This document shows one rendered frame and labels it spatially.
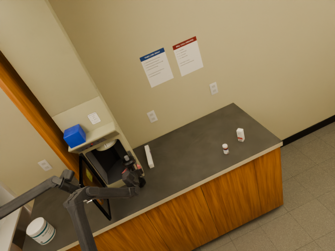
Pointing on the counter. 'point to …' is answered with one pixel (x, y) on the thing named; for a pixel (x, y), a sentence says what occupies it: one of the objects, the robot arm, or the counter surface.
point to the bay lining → (106, 158)
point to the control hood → (106, 131)
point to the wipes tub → (41, 231)
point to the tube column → (44, 55)
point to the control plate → (91, 145)
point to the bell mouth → (106, 145)
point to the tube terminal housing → (98, 104)
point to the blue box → (75, 136)
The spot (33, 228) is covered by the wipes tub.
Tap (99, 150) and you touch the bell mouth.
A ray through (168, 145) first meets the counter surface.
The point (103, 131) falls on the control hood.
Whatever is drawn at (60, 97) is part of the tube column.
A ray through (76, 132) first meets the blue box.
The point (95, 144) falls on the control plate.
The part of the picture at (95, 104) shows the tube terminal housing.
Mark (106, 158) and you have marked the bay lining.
